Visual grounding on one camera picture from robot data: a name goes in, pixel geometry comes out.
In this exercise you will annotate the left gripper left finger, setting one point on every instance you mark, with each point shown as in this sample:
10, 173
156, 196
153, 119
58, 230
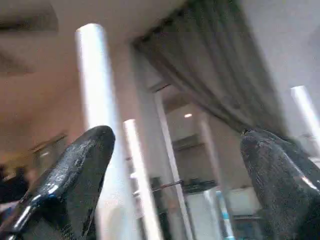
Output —
65, 190

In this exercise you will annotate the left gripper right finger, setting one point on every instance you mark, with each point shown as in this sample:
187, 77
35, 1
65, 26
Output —
287, 190

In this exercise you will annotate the white plastic table leg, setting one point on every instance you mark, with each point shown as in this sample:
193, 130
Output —
307, 110
137, 165
97, 75

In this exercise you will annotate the grey fabric curtain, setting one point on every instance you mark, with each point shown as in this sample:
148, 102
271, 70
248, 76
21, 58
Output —
220, 60

